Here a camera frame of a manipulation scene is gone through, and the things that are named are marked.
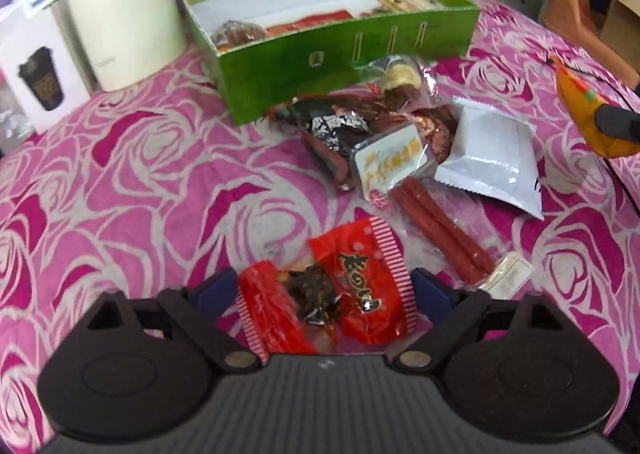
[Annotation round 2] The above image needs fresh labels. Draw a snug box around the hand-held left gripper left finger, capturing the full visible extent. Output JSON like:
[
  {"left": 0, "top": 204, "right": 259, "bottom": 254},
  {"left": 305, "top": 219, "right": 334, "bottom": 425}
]
[{"left": 81, "top": 268, "right": 269, "bottom": 376}]

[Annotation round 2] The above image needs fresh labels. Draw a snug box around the green cardboard box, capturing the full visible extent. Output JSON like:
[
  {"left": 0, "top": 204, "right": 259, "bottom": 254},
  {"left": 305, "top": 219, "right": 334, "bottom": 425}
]
[{"left": 180, "top": 0, "right": 481, "bottom": 126}]

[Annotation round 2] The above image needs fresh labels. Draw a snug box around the white foil packet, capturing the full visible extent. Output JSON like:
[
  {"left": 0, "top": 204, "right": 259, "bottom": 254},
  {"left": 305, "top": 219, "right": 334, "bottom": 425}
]
[{"left": 434, "top": 96, "right": 545, "bottom": 221}]

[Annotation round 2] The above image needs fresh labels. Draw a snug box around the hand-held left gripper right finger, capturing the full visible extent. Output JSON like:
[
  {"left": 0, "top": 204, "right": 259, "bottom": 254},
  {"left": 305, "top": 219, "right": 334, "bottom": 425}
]
[{"left": 396, "top": 267, "right": 561, "bottom": 372}]

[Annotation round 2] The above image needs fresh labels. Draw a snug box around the clear cookie packet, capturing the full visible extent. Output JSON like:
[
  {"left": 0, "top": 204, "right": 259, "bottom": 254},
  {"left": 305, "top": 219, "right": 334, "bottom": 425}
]
[{"left": 366, "top": 54, "right": 439, "bottom": 108}]

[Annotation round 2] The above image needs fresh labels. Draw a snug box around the cracker packet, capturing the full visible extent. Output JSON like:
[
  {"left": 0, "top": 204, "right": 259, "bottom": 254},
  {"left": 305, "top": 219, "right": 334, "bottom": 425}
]
[{"left": 371, "top": 0, "right": 447, "bottom": 16}]

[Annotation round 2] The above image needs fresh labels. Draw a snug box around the clear packet with white label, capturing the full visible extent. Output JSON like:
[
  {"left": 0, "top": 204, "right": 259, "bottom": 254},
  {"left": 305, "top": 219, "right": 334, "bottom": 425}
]
[{"left": 349, "top": 123, "right": 437, "bottom": 201}]

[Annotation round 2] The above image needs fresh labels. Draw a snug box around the red sausage stick packet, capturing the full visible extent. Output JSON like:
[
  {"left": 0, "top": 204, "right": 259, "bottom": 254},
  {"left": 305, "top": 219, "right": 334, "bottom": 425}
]
[{"left": 389, "top": 176, "right": 497, "bottom": 281}]

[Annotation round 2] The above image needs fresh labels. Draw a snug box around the white cup carton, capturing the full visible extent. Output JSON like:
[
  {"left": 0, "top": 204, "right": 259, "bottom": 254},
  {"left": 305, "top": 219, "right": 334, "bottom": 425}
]
[{"left": 0, "top": 8, "right": 92, "bottom": 133}]

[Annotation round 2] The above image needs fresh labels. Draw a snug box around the dark brown snack packet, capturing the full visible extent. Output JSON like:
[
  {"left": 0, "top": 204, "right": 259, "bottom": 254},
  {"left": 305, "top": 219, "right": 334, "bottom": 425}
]
[{"left": 271, "top": 93, "right": 382, "bottom": 191}]

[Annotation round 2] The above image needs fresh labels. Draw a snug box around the red striped snack packet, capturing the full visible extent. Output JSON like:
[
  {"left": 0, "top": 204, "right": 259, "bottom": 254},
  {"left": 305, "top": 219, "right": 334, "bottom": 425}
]
[{"left": 237, "top": 215, "right": 419, "bottom": 354}]

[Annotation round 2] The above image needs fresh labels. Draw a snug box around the red nut packet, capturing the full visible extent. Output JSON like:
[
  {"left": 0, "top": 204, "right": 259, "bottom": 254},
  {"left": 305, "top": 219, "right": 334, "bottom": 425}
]
[{"left": 264, "top": 8, "right": 354, "bottom": 38}]

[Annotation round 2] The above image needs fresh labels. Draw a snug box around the pink rose blanket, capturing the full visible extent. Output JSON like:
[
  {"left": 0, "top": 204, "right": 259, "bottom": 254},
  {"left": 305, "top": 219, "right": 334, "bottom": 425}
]
[{"left": 0, "top": 0, "right": 640, "bottom": 454}]

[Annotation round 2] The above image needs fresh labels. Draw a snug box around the dark lumpy snack packet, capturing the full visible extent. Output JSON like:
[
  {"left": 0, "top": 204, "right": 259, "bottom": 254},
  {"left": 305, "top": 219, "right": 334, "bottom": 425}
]
[{"left": 210, "top": 20, "right": 267, "bottom": 53}]

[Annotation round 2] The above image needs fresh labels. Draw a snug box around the orange snack packet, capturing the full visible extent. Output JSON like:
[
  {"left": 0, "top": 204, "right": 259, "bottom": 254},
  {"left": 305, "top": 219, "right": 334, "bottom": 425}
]
[{"left": 552, "top": 53, "right": 640, "bottom": 158}]

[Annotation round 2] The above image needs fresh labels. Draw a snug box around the white electric kettle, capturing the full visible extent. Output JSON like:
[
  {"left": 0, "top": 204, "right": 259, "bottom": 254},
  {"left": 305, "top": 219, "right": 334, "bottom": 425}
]
[{"left": 64, "top": 0, "right": 187, "bottom": 93}]

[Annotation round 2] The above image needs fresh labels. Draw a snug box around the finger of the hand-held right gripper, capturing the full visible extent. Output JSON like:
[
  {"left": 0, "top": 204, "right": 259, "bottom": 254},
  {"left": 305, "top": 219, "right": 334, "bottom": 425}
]
[{"left": 594, "top": 104, "right": 640, "bottom": 142}]

